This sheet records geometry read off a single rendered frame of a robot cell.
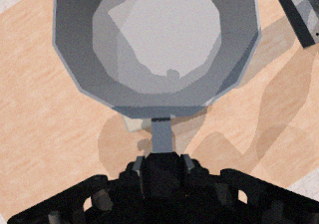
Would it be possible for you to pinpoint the grey frying pan with black handle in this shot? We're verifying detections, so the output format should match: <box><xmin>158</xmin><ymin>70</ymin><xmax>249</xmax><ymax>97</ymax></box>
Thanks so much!
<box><xmin>52</xmin><ymin>0</ymin><xmax>262</xmax><ymax>199</ymax></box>

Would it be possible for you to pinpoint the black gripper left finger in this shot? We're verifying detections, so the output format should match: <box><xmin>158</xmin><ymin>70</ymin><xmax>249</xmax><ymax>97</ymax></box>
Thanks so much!
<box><xmin>7</xmin><ymin>156</ymin><xmax>147</xmax><ymax>224</ymax></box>

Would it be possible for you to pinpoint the beige hot plate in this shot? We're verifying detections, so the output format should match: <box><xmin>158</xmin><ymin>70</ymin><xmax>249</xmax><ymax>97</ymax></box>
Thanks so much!
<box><xmin>121</xmin><ymin>99</ymin><xmax>219</xmax><ymax>133</ymax></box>

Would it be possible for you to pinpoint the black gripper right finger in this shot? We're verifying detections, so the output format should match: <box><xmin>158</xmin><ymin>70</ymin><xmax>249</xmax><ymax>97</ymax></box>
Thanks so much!
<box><xmin>180</xmin><ymin>154</ymin><xmax>319</xmax><ymax>224</ymax></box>

